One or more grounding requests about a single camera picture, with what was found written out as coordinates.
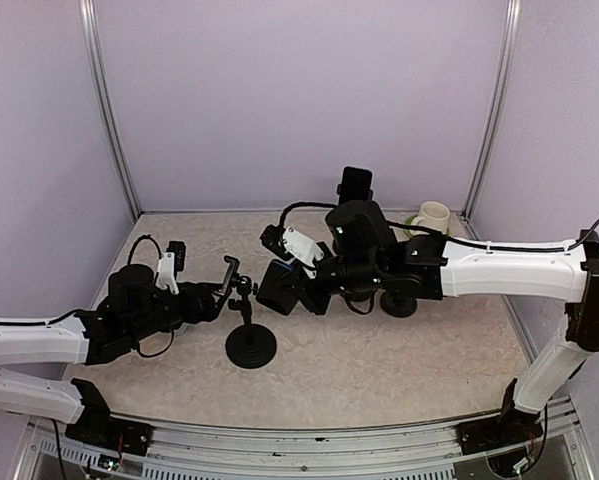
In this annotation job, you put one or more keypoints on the teal phone black screen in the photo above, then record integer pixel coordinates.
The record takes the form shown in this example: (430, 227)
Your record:
(357, 176)

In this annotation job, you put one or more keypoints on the blue phone black screen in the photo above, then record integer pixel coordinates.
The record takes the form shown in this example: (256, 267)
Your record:
(277, 290)

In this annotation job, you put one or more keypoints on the black folding stand right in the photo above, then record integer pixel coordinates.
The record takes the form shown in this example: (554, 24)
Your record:
(398, 307)

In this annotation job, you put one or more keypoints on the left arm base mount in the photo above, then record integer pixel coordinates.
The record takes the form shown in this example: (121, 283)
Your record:
(112, 433)

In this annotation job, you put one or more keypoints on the cream ceramic mug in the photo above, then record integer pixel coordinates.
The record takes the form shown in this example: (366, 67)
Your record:
(432, 215)

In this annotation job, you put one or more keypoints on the left aluminium frame post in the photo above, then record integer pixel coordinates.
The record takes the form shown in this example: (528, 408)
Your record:
(94, 51)

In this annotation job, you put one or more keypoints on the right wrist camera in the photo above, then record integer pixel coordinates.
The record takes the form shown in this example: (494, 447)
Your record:
(290, 244)

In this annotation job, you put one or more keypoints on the aluminium frame post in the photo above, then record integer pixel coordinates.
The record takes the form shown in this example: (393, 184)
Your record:
(495, 110)
(94, 51)

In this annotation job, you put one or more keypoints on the phone in white case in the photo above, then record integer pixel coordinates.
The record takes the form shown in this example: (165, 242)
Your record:
(181, 329)

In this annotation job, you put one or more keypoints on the right aluminium frame post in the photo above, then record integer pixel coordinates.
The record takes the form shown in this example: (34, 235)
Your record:
(495, 110)

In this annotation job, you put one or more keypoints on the black pole phone stand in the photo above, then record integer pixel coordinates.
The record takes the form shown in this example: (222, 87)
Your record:
(351, 192)
(249, 345)

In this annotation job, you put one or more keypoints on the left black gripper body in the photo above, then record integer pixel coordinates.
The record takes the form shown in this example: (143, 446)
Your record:
(190, 313)

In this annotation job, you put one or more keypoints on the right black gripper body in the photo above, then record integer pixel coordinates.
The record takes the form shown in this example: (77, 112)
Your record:
(316, 302)

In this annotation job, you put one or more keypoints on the green saucer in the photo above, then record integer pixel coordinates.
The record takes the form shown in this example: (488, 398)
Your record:
(441, 224)

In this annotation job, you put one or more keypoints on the front aluminium rail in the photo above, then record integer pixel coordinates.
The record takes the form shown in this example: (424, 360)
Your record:
(424, 450)

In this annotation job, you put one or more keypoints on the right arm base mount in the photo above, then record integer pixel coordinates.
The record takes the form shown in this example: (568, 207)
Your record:
(491, 433)

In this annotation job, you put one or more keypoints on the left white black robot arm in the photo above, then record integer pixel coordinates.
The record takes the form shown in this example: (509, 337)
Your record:
(139, 304)

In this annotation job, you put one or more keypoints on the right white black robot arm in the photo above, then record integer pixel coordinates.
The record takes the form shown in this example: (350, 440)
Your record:
(431, 265)

